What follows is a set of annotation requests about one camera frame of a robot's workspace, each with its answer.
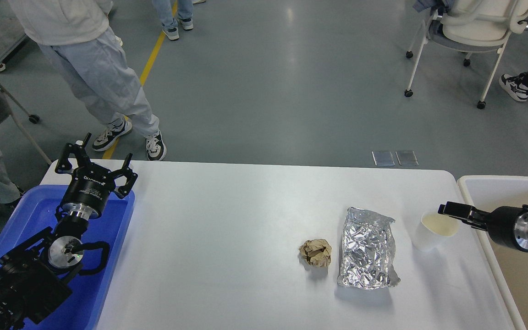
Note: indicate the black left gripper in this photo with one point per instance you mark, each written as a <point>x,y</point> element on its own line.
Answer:
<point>91,186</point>

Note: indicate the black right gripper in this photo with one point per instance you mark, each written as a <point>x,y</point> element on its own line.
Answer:
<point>507,226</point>

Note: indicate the white paper cup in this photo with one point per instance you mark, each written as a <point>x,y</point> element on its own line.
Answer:
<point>433,230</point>

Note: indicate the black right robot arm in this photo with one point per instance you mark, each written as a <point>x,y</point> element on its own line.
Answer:
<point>506,225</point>

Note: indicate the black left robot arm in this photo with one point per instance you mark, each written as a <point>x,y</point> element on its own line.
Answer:
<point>35,275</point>

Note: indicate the right metal floor plate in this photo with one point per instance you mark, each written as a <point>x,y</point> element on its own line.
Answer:
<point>406,158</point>

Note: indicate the metal floor plate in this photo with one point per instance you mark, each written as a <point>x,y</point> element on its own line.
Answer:
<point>406,158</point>
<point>383,158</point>

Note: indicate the white plastic bin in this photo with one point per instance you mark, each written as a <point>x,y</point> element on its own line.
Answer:
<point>488,192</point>

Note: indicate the left metal floor plate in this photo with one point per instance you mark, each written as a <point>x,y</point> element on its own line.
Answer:
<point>383,158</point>

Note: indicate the crumpled silver foil bag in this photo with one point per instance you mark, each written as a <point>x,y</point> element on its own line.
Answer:
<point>367,251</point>

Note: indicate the person in white clothes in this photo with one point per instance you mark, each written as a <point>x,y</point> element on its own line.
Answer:
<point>76,37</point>

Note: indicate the crumpled brown paper ball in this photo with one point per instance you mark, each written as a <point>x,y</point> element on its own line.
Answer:
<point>316,253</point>

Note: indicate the person in blue jeans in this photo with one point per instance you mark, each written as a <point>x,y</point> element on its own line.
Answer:
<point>170,21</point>

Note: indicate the white office chair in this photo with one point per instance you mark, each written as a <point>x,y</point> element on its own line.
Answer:
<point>468,26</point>

